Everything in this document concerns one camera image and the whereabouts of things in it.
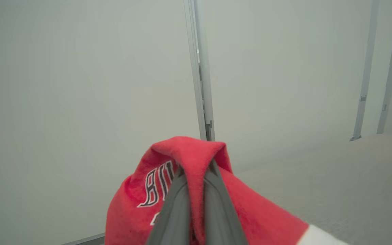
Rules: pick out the narrow white partition panel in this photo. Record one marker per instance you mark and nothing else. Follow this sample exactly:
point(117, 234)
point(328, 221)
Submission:
point(284, 75)

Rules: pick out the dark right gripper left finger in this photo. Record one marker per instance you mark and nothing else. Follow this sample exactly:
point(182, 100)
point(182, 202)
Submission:
point(174, 217)

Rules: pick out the wide white partition panel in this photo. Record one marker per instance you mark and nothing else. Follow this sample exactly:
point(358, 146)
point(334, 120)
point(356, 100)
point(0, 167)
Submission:
point(80, 102)

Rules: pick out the red sports jersey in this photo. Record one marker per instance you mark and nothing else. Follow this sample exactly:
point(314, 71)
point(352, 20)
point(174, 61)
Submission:
point(131, 211)

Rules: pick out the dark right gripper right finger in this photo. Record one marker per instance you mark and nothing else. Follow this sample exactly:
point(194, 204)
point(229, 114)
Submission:
point(221, 217)

